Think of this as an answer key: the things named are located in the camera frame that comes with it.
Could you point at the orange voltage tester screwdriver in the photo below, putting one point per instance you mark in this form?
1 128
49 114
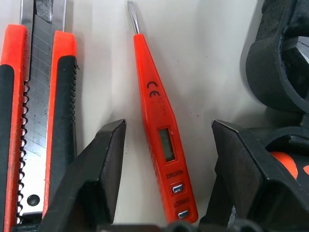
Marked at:
159 116

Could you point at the black tool case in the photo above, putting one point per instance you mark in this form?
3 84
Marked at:
280 67

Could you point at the orange black utility knife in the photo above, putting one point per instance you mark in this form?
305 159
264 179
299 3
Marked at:
36 116

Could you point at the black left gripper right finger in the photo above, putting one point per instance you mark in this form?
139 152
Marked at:
253 174

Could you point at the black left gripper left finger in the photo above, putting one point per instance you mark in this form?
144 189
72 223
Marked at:
96 178

